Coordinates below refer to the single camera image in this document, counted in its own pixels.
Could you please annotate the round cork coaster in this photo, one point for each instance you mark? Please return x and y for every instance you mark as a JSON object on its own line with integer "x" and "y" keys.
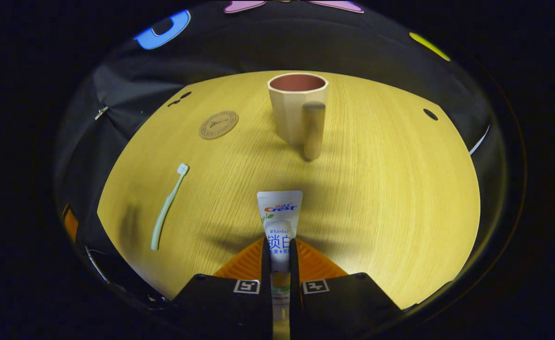
{"x": 218, "y": 124}

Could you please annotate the pale green toothbrush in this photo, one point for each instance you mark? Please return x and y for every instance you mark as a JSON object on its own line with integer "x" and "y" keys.
{"x": 166, "y": 210}

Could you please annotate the metal cloth clip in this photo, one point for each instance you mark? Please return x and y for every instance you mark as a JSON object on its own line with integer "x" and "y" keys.
{"x": 101, "y": 112}

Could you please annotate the beige cup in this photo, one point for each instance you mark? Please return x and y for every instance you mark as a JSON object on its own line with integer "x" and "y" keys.
{"x": 291, "y": 118}

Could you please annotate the white toothpaste tube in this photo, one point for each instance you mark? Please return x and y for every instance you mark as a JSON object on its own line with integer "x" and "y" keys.
{"x": 280, "y": 208}

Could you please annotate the black backdrop cloth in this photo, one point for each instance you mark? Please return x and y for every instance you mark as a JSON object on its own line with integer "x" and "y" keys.
{"x": 258, "y": 47}

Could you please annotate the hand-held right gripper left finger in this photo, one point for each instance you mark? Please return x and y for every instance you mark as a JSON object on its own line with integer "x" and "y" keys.
{"x": 239, "y": 311}

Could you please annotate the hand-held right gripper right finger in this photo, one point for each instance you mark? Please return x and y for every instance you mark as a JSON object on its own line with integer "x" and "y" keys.
{"x": 324, "y": 311}

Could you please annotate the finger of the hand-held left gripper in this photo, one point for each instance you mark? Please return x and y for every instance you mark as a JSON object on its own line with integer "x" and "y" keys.
{"x": 71, "y": 225}

